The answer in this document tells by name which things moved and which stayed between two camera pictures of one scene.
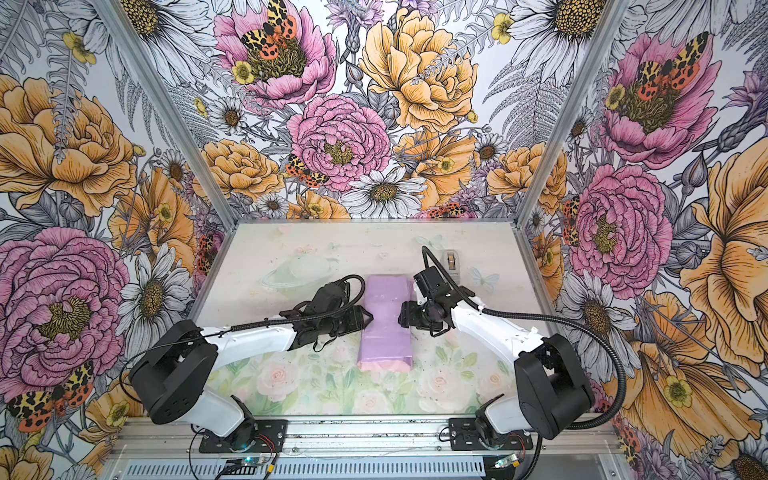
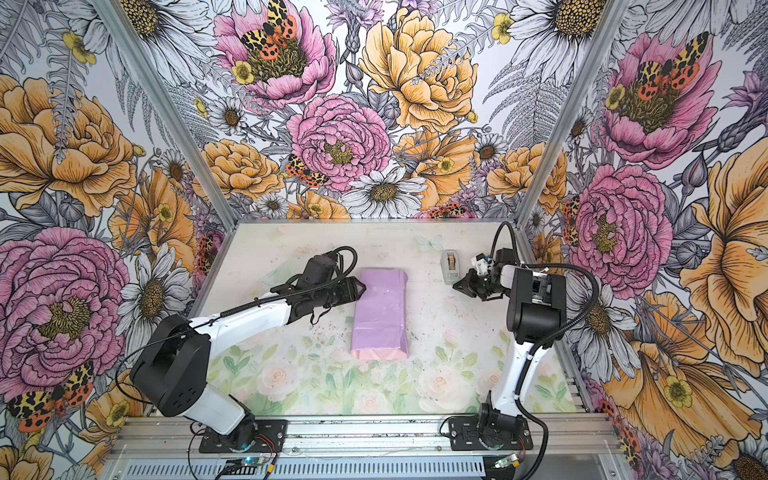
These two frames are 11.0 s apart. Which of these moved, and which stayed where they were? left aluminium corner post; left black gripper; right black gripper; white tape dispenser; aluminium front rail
Moved: left black gripper; right black gripper
Stayed: white tape dispenser; left aluminium corner post; aluminium front rail
